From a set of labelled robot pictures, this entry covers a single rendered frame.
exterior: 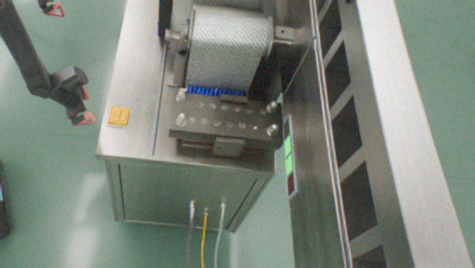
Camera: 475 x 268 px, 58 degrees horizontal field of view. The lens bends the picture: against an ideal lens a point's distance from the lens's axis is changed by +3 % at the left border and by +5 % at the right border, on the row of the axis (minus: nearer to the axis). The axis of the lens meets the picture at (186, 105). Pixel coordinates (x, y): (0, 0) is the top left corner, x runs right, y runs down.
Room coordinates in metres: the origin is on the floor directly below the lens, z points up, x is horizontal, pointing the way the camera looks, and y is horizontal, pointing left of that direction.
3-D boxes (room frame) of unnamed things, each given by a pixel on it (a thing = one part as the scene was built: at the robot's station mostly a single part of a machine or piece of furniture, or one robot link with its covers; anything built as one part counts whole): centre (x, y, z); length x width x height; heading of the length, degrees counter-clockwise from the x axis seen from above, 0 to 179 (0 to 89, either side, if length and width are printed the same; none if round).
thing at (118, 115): (0.77, 0.25, 0.91); 0.07 x 0.07 x 0.02; 4
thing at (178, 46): (0.98, 0.07, 1.05); 0.06 x 0.05 x 0.31; 94
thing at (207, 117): (0.78, -0.15, 1.00); 0.40 x 0.16 x 0.06; 94
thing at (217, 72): (0.89, -0.10, 1.11); 0.23 x 0.01 x 0.18; 94
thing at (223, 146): (0.68, -0.17, 0.96); 0.10 x 0.03 x 0.11; 94
